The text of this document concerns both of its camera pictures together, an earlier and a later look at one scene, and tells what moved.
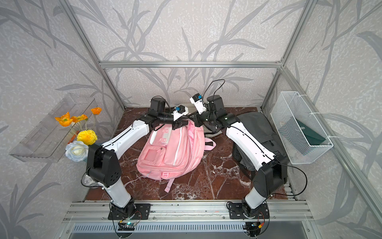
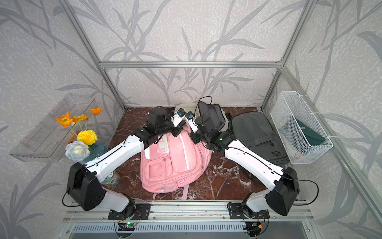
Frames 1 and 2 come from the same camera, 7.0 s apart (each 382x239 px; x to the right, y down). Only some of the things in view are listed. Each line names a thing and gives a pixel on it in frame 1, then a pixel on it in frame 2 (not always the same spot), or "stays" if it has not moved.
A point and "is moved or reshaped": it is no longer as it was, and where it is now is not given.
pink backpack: x=168 y=153 is moved or reshaped
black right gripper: x=197 y=120 -> x=193 y=140
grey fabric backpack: x=261 y=128 stays
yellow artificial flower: x=88 y=136 stays
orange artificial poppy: x=64 y=120 stays
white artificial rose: x=77 y=151 stays
